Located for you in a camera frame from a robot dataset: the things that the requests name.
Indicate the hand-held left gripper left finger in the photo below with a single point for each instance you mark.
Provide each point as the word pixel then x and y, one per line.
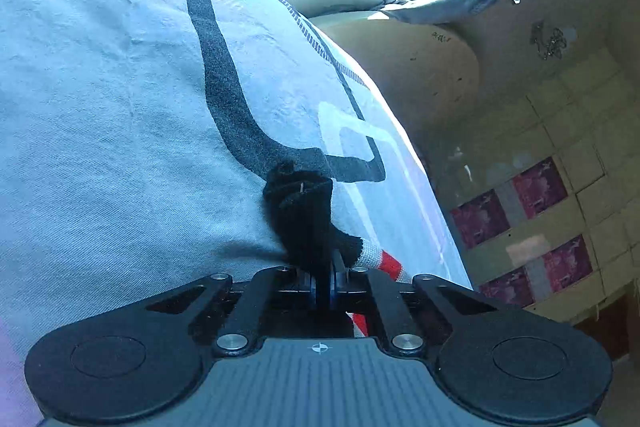
pixel 312 293

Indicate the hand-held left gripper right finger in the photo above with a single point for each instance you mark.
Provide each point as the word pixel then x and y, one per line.
pixel 334 293

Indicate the striped knit sweater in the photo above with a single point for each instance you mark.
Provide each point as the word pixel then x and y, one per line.
pixel 305 217

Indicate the round white headboard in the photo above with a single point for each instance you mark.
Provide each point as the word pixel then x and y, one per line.
pixel 400 72

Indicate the printed blanket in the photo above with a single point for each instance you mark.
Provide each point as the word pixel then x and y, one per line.
pixel 100 107

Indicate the pink wall poster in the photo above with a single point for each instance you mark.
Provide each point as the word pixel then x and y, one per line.
pixel 541 187
pixel 480 218
pixel 505 289
pixel 567 263

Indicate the wall lamp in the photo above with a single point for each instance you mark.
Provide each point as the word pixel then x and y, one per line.
pixel 550 39

